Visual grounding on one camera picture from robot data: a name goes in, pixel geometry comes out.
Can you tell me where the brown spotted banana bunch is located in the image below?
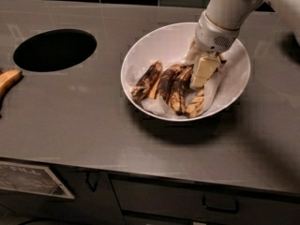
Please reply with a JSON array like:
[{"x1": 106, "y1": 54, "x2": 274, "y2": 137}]
[{"x1": 130, "y1": 54, "x2": 227, "y2": 119}]

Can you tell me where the round black counter hole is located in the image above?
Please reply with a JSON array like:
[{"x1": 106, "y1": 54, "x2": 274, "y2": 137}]
[{"x1": 13, "y1": 29, "x2": 98, "y2": 72}]

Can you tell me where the black drawer handle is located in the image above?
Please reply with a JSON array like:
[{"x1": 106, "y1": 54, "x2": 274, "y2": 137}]
[{"x1": 202, "y1": 196, "x2": 239, "y2": 214}]

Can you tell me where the dark cabinet drawer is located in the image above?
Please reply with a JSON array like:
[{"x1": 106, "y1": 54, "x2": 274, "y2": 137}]
[{"x1": 110, "y1": 175, "x2": 300, "y2": 225}]

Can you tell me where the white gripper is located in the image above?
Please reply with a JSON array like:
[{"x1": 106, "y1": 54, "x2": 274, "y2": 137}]
[{"x1": 185, "y1": 11, "x2": 239, "y2": 89}]

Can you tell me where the framed sign on cabinet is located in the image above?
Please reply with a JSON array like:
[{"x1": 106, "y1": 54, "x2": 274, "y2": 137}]
[{"x1": 0, "y1": 161, "x2": 75, "y2": 199}]

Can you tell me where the white bowl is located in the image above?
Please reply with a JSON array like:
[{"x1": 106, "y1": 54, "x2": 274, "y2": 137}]
[{"x1": 121, "y1": 22, "x2": 251, "y2": 122}]

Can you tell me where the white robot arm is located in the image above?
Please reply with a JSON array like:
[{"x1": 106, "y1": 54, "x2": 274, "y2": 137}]
[{"x1": 186, "y1": 0, "x2": 300, "y2": 68}]

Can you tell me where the wooden handle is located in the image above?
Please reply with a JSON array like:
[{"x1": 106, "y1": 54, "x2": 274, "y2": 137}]
[{"x1": 0, "y1": 69, "x2": 23, "y2": 98}]

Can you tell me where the black cabinet door handle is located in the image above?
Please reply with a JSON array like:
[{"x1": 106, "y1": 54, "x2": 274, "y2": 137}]
[{"x1": 85, "y1": 172, "x2": 98, "y2": 192}]

